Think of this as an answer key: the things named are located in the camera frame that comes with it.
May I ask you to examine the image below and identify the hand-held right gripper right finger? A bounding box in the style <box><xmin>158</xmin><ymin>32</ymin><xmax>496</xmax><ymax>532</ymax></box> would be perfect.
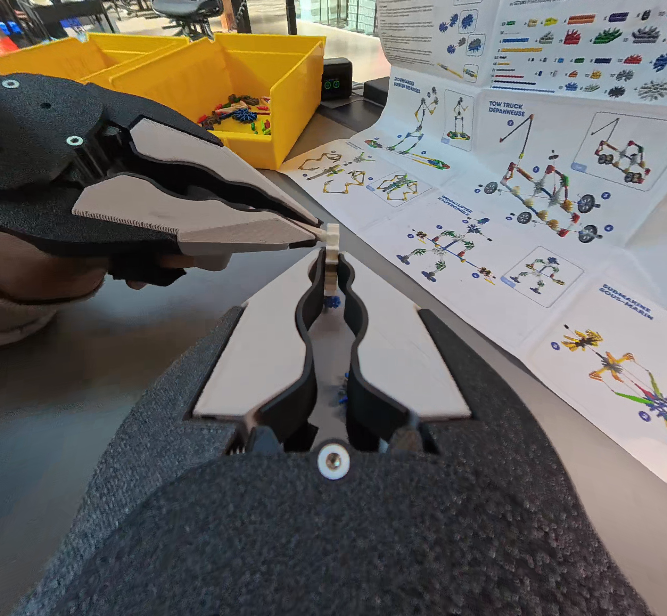
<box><xmin>334</xmin><ymin>251</ymin><xmax>474</xmax><ymax>424</ymax></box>

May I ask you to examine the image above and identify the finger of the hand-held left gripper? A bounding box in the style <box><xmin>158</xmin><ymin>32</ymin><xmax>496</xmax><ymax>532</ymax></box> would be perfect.
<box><xmin>71</xmin><ymin>174</ymin><xmax>322</xmax><ymax>257</ymax></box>
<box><xmin>129</xmin><ymin>116</ymin><xmax>321</xmax><ymax>228</ymax></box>

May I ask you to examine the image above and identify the white snowflake toy connector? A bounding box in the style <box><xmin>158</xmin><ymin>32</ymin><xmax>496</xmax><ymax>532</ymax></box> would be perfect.
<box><xmin>322</xmin><ymin>223</ymin><xmax>343</xmax><ymax>299</ymax></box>

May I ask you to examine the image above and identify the printed instruction sheet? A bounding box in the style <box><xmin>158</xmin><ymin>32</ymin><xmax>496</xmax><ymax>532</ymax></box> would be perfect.
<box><xmin>280</xmin><ymin>0</ymin><xmax>667</xmax><ymax>486</ymax></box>

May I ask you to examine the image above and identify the pile of toy pieces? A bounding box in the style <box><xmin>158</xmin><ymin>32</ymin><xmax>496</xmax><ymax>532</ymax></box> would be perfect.
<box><xmin>196</xmin><ymin>95</ymin><xmax>274</xmax><ymax>139</ymax></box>

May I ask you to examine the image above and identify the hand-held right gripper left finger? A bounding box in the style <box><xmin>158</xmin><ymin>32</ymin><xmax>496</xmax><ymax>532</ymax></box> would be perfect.
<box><xmin>191</xmin><ymin>249</ymin><xmax>326</xmax><ymax>424</ymax></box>

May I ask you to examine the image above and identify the dark flat device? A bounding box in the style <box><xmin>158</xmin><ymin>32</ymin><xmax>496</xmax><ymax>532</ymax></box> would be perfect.
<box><xmin>362</xmin><ymin>76</ymin><xmax>389</xmax><ymax>108</ymax></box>

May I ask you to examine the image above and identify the black device with green lights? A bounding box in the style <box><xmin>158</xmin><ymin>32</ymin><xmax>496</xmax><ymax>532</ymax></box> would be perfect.
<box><xmin>318</xmin><ymin>56</ymin><xmax>355</xmax><ymax>104</ymax></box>

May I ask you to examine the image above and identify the yellow plastic bin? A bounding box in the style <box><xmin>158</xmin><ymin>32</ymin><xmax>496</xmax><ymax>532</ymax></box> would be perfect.
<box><xmin>0</xmin><ymin>34</ymin><xmax>188</xmax><ymax>90</ymax></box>
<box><xmin>110</xmin><ymin>34</ymin><xmax>326</xmax><ymax>170</ymax></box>

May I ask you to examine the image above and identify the grey desk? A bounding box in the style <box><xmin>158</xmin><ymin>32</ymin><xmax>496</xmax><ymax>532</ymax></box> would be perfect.
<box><xmin>0</xmin><ymin>95</ymin><xmax>667</xmax><ymax>616</ymax></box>

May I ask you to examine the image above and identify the person's left hand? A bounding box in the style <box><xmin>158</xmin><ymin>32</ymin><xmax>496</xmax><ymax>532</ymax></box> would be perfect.
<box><xmin>0</xmin><ymin>230</ymin><xmax>111</xmax><ymax>307</ymax></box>

